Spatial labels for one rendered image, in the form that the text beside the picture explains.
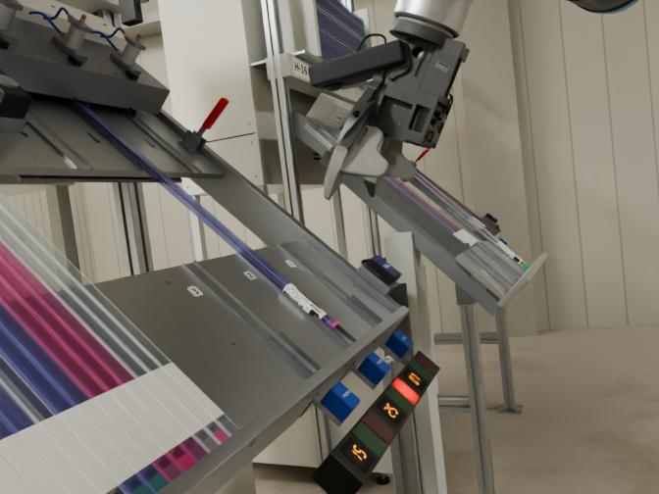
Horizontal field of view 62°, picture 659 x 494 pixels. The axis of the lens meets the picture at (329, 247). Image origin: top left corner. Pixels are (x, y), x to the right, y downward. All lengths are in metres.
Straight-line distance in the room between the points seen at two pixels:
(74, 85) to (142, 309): 0.43
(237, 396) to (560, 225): 3.27
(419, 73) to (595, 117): 3.11
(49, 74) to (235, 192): 0.32
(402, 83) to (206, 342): 0.34
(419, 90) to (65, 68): 0.48
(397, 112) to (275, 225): 0.37
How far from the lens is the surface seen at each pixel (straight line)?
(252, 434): 0.44
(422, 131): 0.60
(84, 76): 0.88
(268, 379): 0.54
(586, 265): 3.70
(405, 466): 0.97
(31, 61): 0.82
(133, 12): 0.73
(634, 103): 3.75
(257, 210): 0.93
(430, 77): 0.62
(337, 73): 0.64
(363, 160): 0.58
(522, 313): 3.57
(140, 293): 0.55
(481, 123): 3.51
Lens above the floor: 0.89
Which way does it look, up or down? 4 degrees down
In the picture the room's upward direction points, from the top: 7 degrees counter-clockwise
